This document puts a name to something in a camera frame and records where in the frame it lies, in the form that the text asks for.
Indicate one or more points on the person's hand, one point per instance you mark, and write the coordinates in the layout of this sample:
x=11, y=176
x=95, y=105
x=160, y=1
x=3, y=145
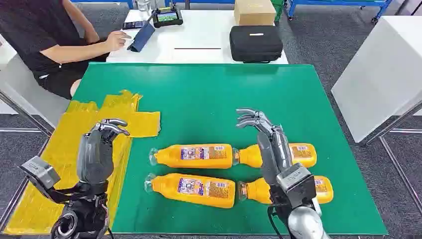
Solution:
x=116, y=40

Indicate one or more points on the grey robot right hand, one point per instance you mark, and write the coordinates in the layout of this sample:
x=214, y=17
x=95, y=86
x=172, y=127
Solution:
x=274, y=155

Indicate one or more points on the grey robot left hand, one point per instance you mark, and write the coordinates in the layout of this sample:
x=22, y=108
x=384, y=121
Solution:
x=95, y=158

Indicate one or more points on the orange drink bottle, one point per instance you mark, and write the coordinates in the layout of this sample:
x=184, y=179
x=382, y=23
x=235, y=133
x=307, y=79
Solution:
x=258, y=191
x=194, y=190
x=194, y=156
x=305, y=155

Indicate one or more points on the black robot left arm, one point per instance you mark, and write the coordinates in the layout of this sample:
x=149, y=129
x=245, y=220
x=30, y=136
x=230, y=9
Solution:
x=84, y=211

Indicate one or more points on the black phone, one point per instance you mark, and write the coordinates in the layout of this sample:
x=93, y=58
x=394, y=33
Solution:
x=133, y=24

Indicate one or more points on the blue folding tablet cover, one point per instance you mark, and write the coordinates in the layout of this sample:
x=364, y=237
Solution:
x=142, y=38

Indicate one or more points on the yellow plastic sheet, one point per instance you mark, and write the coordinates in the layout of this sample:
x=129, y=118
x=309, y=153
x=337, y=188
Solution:
x=66, y=145

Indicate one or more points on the blue metal bar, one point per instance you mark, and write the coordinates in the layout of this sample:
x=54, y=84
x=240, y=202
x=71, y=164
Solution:
x=105, y=2

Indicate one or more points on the clear drinking glass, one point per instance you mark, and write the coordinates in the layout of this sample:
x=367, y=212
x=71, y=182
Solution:
x=143, y=4

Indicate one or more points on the black controller with screen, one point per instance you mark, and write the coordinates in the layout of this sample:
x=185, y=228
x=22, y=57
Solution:
x=167, y=17

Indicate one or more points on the thin black strip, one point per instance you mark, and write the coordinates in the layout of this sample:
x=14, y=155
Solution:
x=197, y=48

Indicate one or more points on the green table mat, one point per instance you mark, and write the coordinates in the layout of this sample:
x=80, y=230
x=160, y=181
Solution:
x=204, y=105

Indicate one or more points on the person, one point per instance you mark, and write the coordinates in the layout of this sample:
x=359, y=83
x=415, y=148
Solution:
x=29, y=29

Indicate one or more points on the white bench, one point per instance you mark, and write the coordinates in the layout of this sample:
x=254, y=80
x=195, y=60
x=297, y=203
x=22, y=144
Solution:
x=23, y=89

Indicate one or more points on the black zip case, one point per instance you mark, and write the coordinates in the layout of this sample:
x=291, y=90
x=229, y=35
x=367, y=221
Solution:
x=255, y=43

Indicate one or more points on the white slanted table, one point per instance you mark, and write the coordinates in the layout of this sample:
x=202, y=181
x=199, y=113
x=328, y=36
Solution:
x=379, y=72

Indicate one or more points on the brown cardboard box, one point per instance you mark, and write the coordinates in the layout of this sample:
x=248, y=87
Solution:
x=254, y=12

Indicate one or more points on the green crate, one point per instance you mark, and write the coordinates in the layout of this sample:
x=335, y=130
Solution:
x=278, y=8

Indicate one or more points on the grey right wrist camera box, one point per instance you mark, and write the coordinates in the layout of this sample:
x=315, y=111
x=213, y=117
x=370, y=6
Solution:
x=296, y=183

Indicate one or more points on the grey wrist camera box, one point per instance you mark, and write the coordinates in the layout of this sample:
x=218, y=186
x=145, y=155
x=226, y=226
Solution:
x=296, y=183
x=41, y=175

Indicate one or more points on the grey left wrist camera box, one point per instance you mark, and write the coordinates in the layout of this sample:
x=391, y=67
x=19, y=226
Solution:
x=41, y=175

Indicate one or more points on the blue metal cart frame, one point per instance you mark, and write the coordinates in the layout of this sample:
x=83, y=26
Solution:
x=339, y=3

